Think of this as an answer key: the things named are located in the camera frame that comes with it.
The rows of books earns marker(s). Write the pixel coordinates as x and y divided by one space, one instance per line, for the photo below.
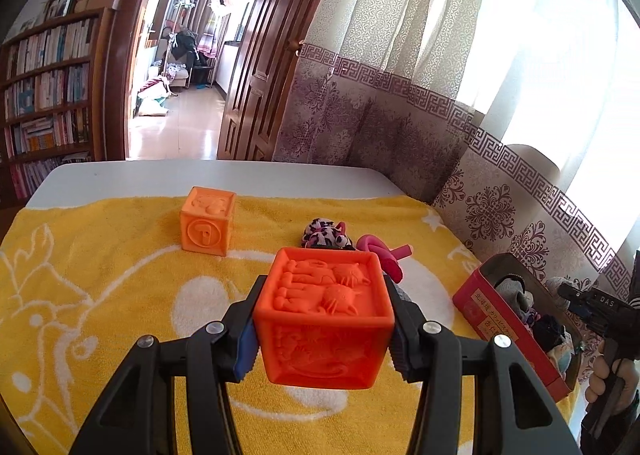
45 85

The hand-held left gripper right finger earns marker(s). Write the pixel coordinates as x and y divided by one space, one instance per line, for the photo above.
402 360

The person's right hand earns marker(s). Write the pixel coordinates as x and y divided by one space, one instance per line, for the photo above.
597 382

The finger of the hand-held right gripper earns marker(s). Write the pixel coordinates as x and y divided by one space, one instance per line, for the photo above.
575 300

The framed photo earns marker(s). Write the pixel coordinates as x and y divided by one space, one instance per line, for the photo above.
60 6

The pile of clothes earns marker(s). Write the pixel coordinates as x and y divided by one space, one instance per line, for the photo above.
152 97

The pink foam stick curler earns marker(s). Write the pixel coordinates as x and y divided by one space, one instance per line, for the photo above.
382 255

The brown wooden door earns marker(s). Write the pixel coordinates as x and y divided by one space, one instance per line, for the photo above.
270 60

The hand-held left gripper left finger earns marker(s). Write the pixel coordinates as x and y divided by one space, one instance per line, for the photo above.
245 350

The white purple patterned curtain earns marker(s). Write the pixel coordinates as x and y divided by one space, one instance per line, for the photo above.
400 85

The white coat rack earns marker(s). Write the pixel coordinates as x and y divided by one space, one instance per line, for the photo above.
184 5

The white blue sock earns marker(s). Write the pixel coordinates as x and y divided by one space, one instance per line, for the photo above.
564 360

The wooden bookshelf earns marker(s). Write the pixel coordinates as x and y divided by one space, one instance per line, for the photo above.
100 85

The yellow patterned towel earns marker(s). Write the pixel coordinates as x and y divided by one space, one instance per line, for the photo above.
100 285

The chair with dark clothes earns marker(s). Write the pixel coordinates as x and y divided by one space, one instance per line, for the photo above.
185 47

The dark orange toy cube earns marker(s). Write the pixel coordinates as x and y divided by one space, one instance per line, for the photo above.
325 315

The wooden door frame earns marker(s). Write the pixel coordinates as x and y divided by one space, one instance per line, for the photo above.
120 60

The grey sock black cuff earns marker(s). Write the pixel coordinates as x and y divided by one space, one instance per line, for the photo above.
512 292

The brass door knob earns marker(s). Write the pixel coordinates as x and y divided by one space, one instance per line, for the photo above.
296 45

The red tin box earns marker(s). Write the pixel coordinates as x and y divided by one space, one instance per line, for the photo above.
492 320

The light orange toy cube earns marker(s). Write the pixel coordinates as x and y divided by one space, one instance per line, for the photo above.
207 230

